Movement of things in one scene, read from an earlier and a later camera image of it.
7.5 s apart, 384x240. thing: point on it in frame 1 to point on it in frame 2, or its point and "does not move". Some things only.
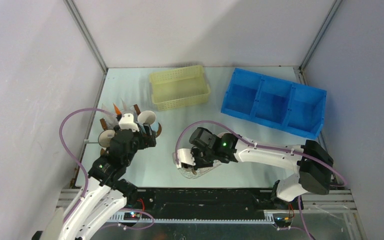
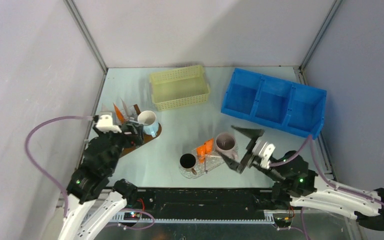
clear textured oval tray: (187, 172) does not move
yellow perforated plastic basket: (179, 88) does not move
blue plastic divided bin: (294, 109) does not move
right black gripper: (194, 151) to (252, 133)
